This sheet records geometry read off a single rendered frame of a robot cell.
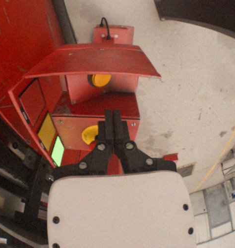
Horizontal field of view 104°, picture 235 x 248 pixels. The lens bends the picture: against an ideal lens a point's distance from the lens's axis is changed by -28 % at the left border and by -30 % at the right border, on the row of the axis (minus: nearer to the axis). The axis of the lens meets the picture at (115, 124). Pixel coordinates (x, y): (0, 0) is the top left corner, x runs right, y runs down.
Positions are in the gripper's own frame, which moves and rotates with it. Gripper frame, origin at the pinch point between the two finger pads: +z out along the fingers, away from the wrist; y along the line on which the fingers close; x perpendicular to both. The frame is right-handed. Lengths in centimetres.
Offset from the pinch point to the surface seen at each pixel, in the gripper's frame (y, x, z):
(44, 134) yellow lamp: -10.1, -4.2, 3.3
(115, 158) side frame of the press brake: 10, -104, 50
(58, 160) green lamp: -10.1, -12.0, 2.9
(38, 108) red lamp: -9.9, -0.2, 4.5
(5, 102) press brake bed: -25.0, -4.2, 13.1
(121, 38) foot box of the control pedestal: 10, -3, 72
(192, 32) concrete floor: 63, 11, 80
